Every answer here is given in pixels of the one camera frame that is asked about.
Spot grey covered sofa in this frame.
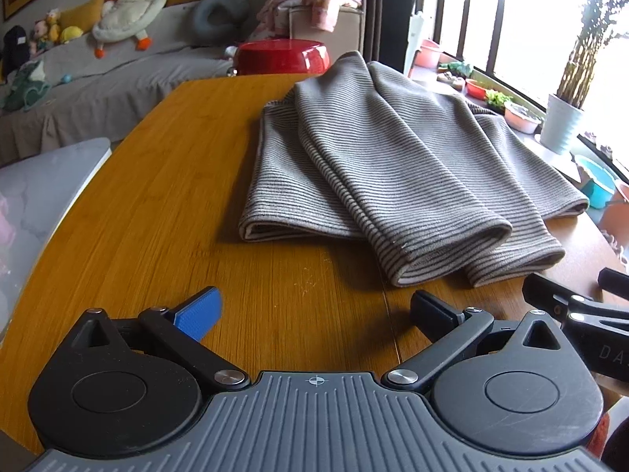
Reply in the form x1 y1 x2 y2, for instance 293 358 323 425
0 0 296 168

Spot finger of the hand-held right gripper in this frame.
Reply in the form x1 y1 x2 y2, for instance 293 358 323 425
597 268 629 301
522 273 629 328

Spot small green plant pot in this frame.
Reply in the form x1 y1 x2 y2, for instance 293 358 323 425
484 89 514 114

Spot terracotta pink pot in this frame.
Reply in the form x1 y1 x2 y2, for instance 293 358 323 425
602 179 629 264

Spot grey striped pants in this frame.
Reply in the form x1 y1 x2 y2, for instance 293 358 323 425
238 50 590 288

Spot grey neck pillow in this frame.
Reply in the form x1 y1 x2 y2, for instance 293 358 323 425
191 0 250 46

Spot dark brown curtain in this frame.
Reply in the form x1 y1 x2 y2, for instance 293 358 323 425
302 0 416 77

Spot yellow pillow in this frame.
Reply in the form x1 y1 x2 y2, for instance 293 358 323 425
59 0 106 35

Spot black plush toy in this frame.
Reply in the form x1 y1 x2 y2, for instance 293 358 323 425
0 24 29 84

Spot white plant pot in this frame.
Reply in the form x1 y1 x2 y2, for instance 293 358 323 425
539 93 585 155

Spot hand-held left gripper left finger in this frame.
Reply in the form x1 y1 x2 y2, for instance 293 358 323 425
73 286 250 393

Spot red patterned clothing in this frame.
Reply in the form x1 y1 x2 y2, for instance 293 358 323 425
587 403 629 472

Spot teal plastic basin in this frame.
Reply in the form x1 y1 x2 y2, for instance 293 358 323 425
574 154 617 210

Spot pink plastic bucket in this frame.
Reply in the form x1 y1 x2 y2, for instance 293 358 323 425
415 39 443 70

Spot green toy figure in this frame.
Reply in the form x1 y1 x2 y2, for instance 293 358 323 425
439 60 475 79

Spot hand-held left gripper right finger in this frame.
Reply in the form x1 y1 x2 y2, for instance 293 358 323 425
382 289 564 395

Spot green cloth toy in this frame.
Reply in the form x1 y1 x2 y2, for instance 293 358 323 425
2 59 52 112

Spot red glossy round stool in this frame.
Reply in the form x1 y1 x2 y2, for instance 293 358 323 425
231 39 331 77

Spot white goose plush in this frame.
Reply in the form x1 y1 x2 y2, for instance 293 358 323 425
92 0 170 59

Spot tall bamboo plant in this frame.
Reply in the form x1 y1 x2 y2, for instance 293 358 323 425
557 0 629 109

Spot cardboard box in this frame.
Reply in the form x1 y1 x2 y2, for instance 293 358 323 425
287 5 367 57

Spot black window frame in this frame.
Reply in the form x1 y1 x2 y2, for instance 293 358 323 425
432 0 629 188

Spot small plush toys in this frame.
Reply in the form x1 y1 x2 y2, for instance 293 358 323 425
29 24 52 56

